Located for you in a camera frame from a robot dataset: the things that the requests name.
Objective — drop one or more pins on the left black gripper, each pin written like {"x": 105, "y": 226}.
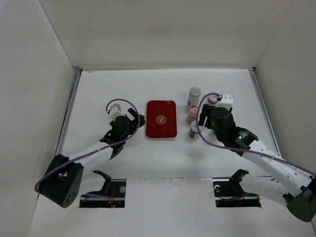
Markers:
{"x": 134, "y": 124}

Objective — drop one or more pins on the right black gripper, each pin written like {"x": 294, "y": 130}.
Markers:
{"x": 206, "y": 112}

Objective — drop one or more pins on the grey-lid spice jar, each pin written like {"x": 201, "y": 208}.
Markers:
{"x": 193, "y": 132}
{"x": 212, "y": 100}

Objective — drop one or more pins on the grey-lid spice jar front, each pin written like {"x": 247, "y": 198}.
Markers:
{"x": 193, "y": 132}

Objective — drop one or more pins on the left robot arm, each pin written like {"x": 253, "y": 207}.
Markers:
{"x": 62, "y": 180}

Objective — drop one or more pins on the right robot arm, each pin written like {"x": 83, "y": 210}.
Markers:
{"x": 290, "y": 185}

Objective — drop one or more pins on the grey-cap blue-label bottle front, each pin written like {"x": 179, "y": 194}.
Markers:
{"x": 212, "y": 133}

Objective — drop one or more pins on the red lacquer tray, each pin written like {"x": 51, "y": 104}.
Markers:
{"x": 161, "y": 119}

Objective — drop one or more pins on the pink-lid spice bottle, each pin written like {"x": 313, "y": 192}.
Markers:
{"x": 192, "y": 114}

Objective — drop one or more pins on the tall grey-cap blue-label bottle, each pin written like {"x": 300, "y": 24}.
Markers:
{"x": 194, "y": 95}

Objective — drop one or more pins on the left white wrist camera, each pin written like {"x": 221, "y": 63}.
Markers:
{"x": 115, "y": 111}

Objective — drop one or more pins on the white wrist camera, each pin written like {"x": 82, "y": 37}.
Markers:
{"x": 226, "y": 101}
{"x": 115, "y": 111}

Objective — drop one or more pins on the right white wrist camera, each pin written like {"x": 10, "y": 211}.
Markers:
{"x": 226, "y": 101}

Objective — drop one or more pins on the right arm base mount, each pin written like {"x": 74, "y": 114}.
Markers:
{"x": 229, "y": 193}

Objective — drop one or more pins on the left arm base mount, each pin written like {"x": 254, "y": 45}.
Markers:
{"x": 111, "y": 195}

